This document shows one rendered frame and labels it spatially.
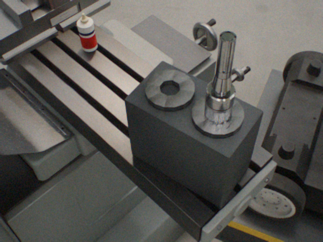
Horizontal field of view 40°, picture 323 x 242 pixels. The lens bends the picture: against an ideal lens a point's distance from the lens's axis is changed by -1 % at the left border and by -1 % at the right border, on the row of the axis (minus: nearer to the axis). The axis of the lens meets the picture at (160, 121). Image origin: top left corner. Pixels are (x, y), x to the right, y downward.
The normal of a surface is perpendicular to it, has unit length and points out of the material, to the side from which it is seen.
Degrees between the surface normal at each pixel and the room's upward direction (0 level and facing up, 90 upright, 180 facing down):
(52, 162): 90
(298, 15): 0
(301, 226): 0
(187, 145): 90
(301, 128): 0
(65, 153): 90
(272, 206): 90
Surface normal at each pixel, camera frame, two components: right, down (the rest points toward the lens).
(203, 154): -0.58, 0.66
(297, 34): -0.02, -0.59
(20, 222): 0.70, 0.57
